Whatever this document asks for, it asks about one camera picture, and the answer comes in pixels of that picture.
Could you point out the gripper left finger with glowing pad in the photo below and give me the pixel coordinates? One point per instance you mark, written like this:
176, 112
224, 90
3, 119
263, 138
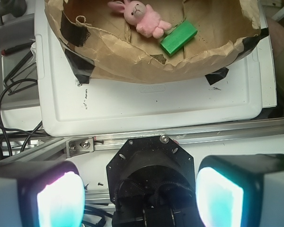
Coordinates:
41, 194

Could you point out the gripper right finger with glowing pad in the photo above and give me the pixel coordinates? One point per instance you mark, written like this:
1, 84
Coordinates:
241, 190

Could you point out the white plastic bin lid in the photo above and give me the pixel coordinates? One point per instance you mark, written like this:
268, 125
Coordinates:
69, 108

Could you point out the brown paper bag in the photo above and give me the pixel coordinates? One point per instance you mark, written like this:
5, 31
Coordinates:
99, 43

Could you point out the green rectangular block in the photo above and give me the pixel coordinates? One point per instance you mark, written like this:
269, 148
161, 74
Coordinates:
178, 38

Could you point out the pink plush bunny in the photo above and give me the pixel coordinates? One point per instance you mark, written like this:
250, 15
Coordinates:
143, 17

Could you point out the aluminium extrusion rail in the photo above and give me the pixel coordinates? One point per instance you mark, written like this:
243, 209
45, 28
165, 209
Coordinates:
50, 148

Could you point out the metal corner bracket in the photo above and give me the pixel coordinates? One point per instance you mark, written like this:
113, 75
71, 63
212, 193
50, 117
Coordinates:
79, 145

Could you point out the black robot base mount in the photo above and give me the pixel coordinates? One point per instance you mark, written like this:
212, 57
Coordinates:
152, 186

